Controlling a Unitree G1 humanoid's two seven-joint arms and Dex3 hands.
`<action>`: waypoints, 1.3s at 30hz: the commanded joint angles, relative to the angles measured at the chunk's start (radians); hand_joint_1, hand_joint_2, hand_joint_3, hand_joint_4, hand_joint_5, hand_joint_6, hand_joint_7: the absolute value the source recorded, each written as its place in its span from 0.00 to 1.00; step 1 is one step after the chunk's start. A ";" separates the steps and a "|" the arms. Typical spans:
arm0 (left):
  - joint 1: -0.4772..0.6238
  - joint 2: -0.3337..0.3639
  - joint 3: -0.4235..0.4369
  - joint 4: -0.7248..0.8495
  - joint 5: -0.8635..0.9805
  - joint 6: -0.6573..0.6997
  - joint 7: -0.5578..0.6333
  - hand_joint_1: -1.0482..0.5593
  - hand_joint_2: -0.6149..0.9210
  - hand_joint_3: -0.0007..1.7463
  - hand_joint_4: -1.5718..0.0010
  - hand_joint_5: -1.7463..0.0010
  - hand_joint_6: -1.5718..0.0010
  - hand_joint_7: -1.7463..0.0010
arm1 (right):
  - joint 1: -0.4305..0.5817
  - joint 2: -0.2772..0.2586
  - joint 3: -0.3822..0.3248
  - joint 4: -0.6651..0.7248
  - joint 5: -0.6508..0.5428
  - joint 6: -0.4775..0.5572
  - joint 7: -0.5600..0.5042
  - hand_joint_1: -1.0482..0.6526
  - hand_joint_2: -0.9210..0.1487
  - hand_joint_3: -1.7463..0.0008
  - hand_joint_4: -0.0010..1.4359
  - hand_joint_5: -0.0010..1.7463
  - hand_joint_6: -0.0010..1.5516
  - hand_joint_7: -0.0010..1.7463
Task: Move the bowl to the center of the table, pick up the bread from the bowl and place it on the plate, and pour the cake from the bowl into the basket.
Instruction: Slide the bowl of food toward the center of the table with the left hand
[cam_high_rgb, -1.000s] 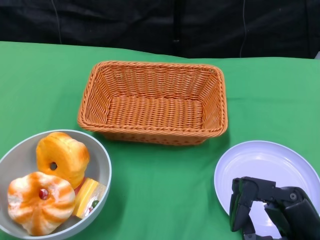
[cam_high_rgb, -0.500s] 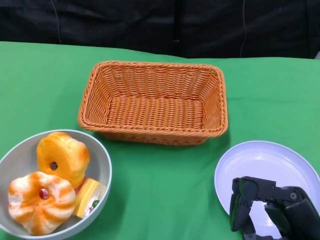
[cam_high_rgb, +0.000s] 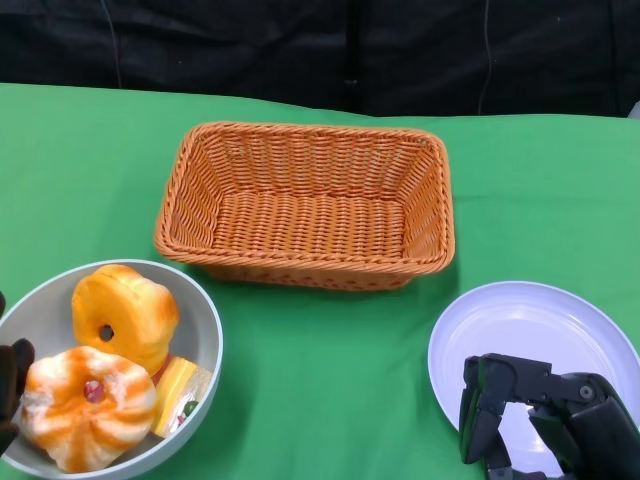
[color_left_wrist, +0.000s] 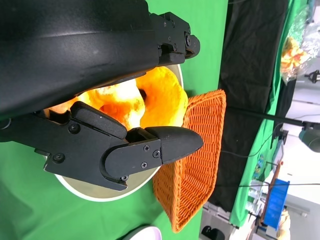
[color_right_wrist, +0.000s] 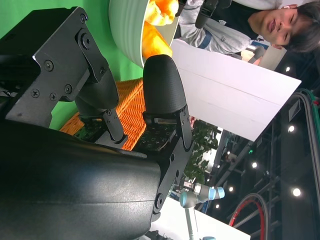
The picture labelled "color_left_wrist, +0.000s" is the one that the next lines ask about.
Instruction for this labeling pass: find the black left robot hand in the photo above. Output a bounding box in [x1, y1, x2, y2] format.
[0, 0, 205, 192]

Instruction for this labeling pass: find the orange white striped ring bread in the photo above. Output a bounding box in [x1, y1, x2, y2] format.
[46, 83, 146, 132]

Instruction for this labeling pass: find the plain golden ring bread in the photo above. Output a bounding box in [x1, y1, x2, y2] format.
[136, 66, 190, 127]

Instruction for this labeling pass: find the pale grey-green ceramic bowl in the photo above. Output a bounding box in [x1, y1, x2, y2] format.
[43, 63, 185, 203]

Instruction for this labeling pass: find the orange wicker basket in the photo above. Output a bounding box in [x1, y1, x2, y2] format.
[152, 89, 227, 235]

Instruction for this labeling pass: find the white round plate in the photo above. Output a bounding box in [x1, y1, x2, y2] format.
[121, 225, 163, 240]

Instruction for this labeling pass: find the green tablecloth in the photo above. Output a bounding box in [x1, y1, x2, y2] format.
[0, 0, 230, 240]

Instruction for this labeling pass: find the black backdrop curtain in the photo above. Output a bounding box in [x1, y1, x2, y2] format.
[208, 0, 296, 216]

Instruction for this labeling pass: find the black tripod boom pole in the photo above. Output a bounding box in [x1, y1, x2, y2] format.
[226, 106, 309, 126]

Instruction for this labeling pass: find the clear bag of snacks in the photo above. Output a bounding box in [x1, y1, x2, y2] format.
[279, 13, 320, 85]

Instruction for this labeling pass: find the green hanging cloth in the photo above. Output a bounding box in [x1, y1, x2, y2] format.
[229, 0, 312, 226]

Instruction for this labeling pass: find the grey-green studio lamp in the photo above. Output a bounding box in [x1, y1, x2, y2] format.
[298, 120, 320, 153]

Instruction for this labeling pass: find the blue plastic bin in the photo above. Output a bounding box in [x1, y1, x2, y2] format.
[264, 178, 291, 230]

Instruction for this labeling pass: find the beige soft item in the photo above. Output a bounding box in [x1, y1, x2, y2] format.
[275, 210, 293, 239]

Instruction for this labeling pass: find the black camera clamp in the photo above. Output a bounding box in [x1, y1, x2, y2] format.
[303, 69, 320, 84]

